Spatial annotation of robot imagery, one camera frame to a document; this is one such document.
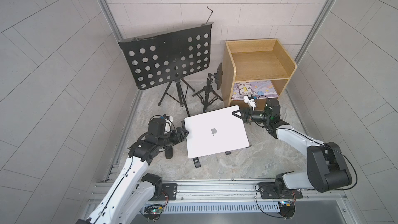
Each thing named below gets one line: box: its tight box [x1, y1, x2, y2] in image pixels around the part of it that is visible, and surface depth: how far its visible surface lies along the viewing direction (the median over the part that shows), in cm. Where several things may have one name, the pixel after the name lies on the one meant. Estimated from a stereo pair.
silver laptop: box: [184, 105, 250, 159], surface depth 77 cm
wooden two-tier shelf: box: [220, 38, 297, 109], surface depth 89 cm
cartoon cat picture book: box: [231, 80, 279, 100], surface depth 93 cm
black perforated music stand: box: [118, 5, 213, 118], surface depth 69 cm
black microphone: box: [164, 146, 174, 160], surface depth 82 cm
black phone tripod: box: [191, 62, 224, 114], surface depth 91 cm
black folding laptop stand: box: [192, 150, 232, 169], surface depth 82 cm
